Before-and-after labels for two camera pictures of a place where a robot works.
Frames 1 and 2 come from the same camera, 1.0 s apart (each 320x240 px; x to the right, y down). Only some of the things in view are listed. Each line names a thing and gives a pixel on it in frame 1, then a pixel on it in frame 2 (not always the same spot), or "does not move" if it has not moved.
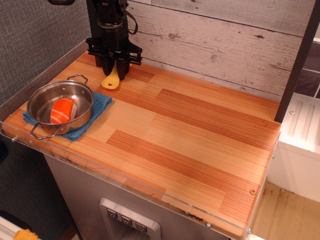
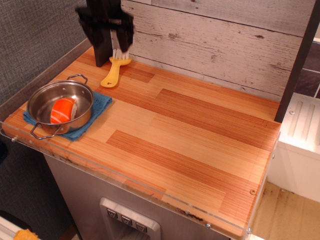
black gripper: (114, 43) → (98, 16)
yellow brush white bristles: (111, 81) does not move
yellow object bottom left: (25, 234) does not move
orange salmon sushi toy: (63, 110) does not move
